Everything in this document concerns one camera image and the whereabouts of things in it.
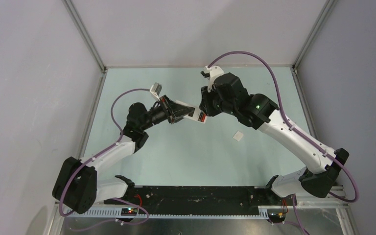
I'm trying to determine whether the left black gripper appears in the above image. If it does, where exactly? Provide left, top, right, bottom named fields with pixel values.
left=141, top=95, right=194, bottom=131

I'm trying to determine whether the white red remote control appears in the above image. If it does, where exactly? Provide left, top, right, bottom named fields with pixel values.
left=175, top=100, right=203, bottom=123

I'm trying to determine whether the white battery compartment cover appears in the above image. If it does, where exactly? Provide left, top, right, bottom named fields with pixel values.
left=233, top=131, right=244, bottom=141

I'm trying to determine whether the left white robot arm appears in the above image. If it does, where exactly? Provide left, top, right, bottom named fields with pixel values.
left=52, top=95, right=207, bottom=214

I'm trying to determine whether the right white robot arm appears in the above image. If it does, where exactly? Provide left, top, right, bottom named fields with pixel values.
left=200, top=73, right=349, bottom=205

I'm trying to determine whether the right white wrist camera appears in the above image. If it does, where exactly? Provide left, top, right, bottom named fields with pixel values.
left=201, top=66, right=224, bottom=93

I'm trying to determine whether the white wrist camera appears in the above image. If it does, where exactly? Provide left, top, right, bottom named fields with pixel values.
left=149, top=82, right=162, bottom=101
left=201, top=66, right=224, bottom=93

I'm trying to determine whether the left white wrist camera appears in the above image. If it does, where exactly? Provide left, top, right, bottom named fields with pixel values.
left=149, top=82, right=162, bottom=101

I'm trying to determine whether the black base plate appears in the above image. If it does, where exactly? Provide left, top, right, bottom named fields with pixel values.
left=123, top=185, right=286, bottom=216

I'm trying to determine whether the white slotted cable duct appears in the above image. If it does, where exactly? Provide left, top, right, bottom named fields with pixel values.
left=69, top=207, right=269, bottom=219

